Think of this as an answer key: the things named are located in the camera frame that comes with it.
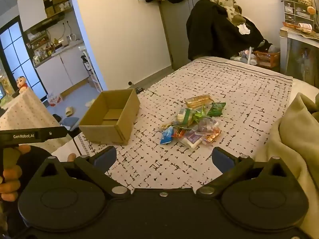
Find patterned bed sheet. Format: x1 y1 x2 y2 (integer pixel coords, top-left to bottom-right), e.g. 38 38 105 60
51 57 293 189

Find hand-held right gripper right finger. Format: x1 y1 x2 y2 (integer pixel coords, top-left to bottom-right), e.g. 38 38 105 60
196 146 291 199

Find white storage rack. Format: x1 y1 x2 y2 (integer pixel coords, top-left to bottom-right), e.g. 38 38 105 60
82 51 103 93

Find white barcode snack packet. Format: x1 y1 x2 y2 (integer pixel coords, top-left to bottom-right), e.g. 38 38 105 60
176 108 194 125

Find white wall cabinet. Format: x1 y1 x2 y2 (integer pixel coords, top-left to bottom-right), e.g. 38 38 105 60
17 0 48 32

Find dotted tablecloth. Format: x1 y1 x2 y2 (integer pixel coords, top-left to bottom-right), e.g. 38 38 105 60
0 87 68 150

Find shiny orange snack packet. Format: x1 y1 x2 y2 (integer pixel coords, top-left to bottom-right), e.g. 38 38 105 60
202 128 222 145

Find person's left hand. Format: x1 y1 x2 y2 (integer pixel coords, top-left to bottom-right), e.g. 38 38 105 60
0 144 32 202

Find brown cardboard box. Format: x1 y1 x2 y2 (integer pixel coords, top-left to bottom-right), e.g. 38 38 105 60
79 88 140 145

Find grey door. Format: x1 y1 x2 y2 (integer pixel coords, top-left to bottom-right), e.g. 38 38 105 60
159 0 215 71

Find clear biscuit packet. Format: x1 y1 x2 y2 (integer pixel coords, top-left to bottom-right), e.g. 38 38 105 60
184 95 211 109

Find olive blanket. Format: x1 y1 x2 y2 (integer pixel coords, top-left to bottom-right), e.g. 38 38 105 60
254 92 319 239

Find dark clothes pile on chair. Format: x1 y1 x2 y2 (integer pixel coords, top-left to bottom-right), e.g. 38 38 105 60
187 0 273 61

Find glass sliding door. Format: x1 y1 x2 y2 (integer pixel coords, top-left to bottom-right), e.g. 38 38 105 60
0 16 48 100

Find purple white snack packet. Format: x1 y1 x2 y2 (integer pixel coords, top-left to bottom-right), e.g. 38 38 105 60
180 129 204 150

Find red orange snack packet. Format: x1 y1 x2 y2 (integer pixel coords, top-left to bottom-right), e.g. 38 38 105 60
173 126 193 137

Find white kitchen cabinet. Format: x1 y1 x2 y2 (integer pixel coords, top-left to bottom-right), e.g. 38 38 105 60
33 43 91 98

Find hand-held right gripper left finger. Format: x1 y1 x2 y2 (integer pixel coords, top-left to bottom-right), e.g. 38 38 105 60
35 146 131 200

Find grey drawer organizer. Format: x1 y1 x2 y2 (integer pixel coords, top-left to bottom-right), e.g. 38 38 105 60
283 0 315 26

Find blue white snack packet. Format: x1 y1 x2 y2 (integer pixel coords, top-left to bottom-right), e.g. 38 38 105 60
160 126 174 145

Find cartoon boy doll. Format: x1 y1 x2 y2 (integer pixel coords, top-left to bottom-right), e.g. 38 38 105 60
16 75 29 94

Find orange plastic basket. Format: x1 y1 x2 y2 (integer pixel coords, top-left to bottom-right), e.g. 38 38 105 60
253 51 281 68

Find light green snack packet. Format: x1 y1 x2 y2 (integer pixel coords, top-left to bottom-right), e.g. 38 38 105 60
192 109 209 123

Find red white plastic bag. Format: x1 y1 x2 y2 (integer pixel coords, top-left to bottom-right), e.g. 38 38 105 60
47 93 63 106

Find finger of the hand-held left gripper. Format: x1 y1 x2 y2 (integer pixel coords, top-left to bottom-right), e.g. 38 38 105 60
38 126 73 142

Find white desk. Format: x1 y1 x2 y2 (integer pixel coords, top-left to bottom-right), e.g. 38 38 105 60
279 27 319 90

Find blue cushion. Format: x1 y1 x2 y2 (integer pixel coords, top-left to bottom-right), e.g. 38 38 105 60
61 117 79 131

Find white cloth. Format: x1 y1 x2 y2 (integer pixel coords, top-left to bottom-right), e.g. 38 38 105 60
237 23 251 35

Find checkered garment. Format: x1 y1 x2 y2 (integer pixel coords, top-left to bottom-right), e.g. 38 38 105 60
203 0 246 26

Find dark green snack packet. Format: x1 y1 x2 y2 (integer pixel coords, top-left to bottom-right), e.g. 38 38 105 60
208 102 227 117

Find clear plastic snack packet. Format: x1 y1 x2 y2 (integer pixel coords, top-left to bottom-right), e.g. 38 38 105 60
199 118 220 133

